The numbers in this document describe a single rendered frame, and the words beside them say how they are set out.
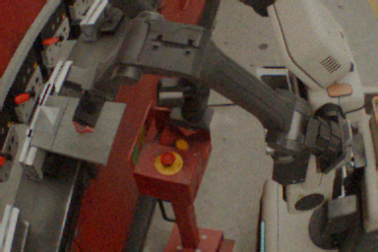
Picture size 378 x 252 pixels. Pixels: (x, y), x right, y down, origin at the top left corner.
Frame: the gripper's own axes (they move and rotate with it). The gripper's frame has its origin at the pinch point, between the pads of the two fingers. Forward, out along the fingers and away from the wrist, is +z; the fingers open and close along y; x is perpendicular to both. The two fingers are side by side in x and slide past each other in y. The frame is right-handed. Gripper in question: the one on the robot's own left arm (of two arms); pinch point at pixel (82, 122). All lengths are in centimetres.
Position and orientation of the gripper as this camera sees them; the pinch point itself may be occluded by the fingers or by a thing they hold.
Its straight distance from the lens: 144.9
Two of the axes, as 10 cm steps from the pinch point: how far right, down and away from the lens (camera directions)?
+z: -3.9, 4.6, 8.0
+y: -2.4, 7.8, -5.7
